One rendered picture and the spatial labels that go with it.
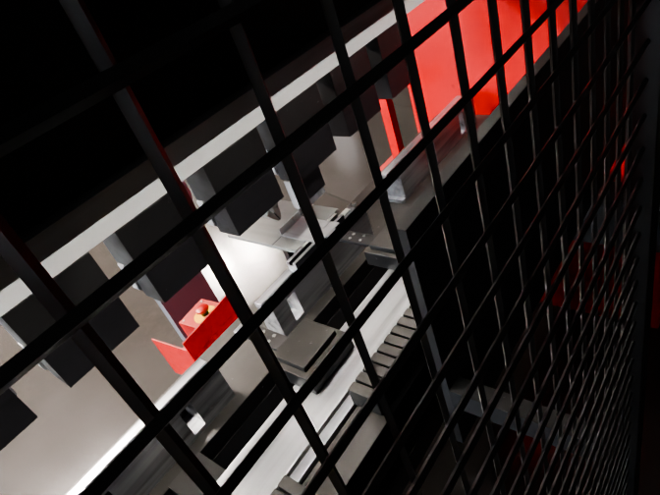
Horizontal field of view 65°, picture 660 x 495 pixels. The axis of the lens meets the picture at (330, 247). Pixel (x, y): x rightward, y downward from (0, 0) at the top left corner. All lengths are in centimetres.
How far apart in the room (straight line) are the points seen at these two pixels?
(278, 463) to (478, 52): 141
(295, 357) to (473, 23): 125
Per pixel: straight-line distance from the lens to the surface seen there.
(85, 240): 89
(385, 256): 111
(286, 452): 90
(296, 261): 123
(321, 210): 138
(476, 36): 184
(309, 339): 97
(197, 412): 113
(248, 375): 120
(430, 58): 194
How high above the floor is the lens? 169
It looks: 34 degrees down
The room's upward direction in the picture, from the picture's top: 21 degrees counter-clockwise
